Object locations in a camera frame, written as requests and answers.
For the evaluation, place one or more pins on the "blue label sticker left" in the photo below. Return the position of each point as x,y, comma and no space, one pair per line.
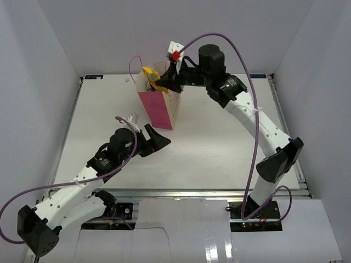
93,77

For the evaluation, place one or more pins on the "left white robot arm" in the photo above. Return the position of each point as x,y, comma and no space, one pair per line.
40,227

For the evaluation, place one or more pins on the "pink paper gift bag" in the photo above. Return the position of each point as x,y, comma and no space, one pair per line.
162,108

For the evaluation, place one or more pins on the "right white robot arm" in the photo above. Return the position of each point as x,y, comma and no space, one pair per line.
280,150

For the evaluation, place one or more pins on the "aluminium front rail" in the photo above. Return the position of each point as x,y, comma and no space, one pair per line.
199,194

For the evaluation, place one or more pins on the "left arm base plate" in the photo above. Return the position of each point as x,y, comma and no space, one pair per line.
120,210

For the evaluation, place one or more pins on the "blue label sticker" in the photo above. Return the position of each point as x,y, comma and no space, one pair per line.
258,76
93,77

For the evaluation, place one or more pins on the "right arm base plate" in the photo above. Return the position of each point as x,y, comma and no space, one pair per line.
270,211

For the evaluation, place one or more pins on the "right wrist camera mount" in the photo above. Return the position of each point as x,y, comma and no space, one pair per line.
175,55

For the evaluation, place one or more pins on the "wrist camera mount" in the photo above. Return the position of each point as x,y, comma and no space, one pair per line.
133,119
175,55

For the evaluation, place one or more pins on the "blue label sticker right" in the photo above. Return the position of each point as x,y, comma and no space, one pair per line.
258,76

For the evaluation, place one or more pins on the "yellow M&M packet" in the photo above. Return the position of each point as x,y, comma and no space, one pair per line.
152,76

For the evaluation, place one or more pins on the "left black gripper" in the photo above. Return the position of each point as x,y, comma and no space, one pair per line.
154,143

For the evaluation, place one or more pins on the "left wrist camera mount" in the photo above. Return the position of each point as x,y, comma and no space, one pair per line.
133,119

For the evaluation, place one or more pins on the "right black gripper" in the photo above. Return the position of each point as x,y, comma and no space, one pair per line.
170,80

